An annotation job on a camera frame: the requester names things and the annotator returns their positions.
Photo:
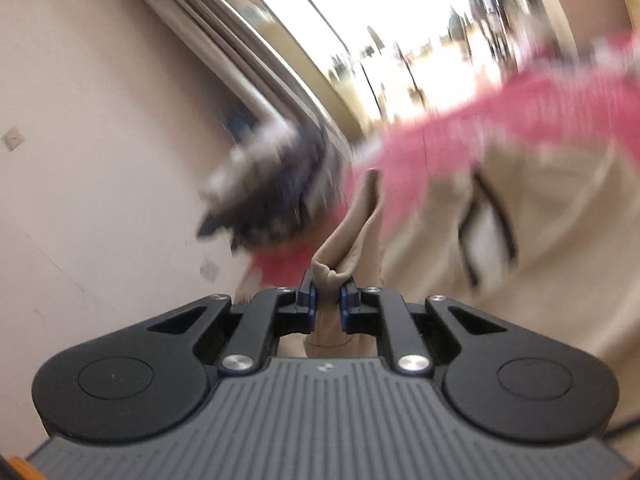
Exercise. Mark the pink floral blanket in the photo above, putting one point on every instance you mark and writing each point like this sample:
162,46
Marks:
500,120

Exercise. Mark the grey-brown curtain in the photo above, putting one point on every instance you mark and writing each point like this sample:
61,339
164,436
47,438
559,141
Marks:
240,45

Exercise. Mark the stack of folded clothes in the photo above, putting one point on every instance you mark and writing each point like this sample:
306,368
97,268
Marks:
270,195

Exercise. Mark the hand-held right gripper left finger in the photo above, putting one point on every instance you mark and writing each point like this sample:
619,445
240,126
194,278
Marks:
309,302

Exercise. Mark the white wall socket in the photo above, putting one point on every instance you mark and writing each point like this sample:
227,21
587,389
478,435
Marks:
12,138

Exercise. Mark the beige hoodie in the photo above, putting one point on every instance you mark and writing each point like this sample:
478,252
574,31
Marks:
550,260

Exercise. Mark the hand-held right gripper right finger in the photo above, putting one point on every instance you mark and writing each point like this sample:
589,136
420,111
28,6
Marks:
347,307

